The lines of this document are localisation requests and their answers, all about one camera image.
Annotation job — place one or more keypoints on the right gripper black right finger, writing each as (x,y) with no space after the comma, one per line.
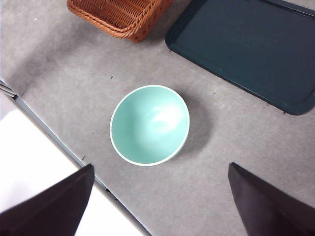
(270,211)

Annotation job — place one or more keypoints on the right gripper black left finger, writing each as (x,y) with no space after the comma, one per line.
(49,211)

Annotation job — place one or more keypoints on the teal ceramic bowl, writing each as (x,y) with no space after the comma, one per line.
(150,127)

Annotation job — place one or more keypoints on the grey ribbed panel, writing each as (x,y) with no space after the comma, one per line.
(6,89)

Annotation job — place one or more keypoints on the black rectangular tray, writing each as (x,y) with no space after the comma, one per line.
(246,49)

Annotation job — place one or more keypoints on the brown wicker basket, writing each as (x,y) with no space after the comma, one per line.
(118,14)

